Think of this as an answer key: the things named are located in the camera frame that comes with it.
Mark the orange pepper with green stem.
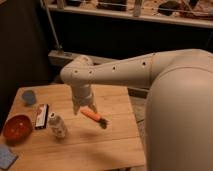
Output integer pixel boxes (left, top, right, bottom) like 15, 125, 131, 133
80, 109, 108, 129

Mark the blue sponge cloth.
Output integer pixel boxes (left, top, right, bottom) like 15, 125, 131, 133
0, 145, 18, 170

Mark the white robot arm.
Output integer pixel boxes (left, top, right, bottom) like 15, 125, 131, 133
61, 49, 213, 171

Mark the wooden shelf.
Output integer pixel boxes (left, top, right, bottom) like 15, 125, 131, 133
40, 0, 213, 29

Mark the metal pole stand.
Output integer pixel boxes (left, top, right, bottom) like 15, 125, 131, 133
43, 0, 65, 55

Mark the red and black box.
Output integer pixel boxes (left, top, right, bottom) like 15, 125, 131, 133
35, 104, 49, 129

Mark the blue-grey ceramic cup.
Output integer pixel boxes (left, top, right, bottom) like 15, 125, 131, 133
22, 90, 36, 105

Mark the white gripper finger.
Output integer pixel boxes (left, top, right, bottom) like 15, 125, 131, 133
89, 103, 97, 113
73, 105, 80, 115

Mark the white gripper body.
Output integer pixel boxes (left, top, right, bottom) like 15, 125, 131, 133
71, 84, 94, 106

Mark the red bowl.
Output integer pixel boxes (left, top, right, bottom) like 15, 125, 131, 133
3, 115, 33, 141

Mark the white patterned bottle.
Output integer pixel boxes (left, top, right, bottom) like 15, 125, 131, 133
48, 112, 67, 138

